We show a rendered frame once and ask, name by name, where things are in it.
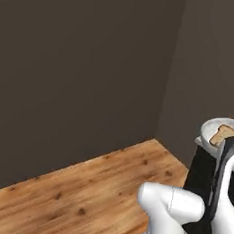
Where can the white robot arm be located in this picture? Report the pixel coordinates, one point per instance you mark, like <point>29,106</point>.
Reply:
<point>171,207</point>

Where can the brown bread slice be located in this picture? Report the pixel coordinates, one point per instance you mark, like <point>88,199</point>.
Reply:
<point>223,133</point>

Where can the black counter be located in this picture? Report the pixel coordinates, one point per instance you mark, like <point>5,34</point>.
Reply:
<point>201,173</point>

